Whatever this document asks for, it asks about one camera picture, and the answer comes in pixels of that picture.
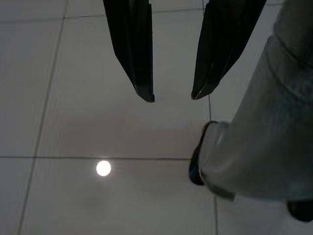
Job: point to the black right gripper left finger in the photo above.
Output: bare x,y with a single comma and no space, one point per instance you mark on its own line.
134,49

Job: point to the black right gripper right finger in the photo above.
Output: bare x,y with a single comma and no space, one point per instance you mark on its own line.
220,44

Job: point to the silver robot leg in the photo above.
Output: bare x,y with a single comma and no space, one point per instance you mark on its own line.
269,122

